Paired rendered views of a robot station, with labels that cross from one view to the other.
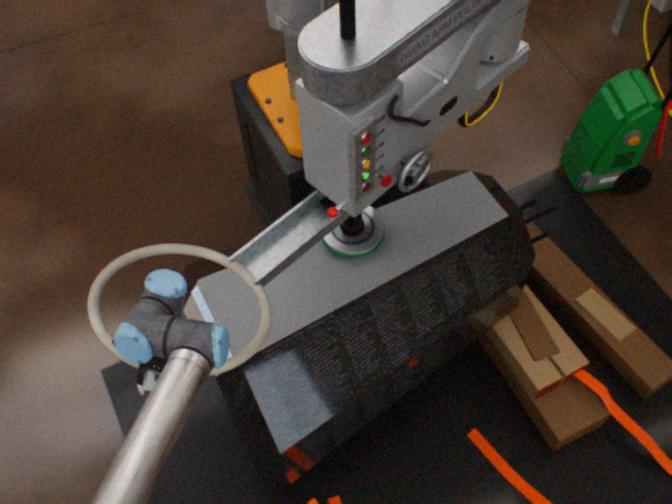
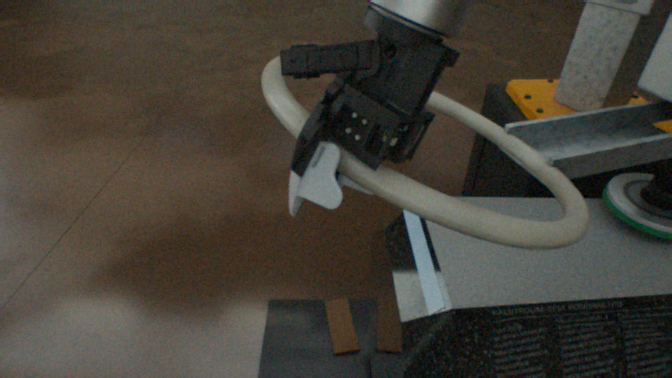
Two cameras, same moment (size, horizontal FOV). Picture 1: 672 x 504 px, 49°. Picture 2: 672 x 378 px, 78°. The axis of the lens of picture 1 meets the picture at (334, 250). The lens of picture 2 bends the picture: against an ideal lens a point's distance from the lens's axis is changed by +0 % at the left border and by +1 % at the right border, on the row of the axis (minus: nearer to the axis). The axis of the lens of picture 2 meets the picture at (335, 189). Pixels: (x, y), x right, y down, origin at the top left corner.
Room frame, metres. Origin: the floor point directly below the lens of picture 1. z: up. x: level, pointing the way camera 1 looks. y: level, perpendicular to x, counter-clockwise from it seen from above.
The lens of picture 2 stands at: (0.46, 0.33, 1.50)
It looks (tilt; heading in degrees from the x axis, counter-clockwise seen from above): 38 degrees down; 23
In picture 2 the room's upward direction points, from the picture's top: straight up
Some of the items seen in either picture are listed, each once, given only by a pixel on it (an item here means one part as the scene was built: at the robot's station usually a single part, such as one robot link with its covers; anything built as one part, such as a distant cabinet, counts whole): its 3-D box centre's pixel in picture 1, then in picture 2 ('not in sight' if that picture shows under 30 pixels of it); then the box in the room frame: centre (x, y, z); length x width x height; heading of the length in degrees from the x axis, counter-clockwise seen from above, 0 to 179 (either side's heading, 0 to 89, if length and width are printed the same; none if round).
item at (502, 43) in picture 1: (494, 20); not in sight; (1.89, -0.55, 1.36); 0.19 x 0.19 x 0.20
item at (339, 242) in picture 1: (352, 227); (659, 201); (1.45, -0.06, 0.89); 0.21 x 0.21 x 0.01
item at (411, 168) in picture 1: (407, 164); not in sight; (1.44, -0.23, 1.22); 0.15 x 0.10 x 0.15; 132
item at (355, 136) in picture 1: (362, 160); not in sight; (1.31, -0.09, 1.39); 0.08 x 0.03 x 0.28; 132
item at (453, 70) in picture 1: (441, 75); not in sight; (1.70, -0.36, 1.32); 0.74 x 0.23 x 0.49; 132
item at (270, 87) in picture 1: (322, 95); (586, 107); (2.21, 0.01, 0.76); 0.49 x 0.49 x 0.05; 24
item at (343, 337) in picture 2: not in sight; (340, 324); (1.40, 0.71, 0.02); 0.25 x 0.10 x 0.01; 33
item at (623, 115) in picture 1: (623, 110); not in sight; (2.33, -1.36, 0.43); 0.35 x 0.35 x 0.87; 9
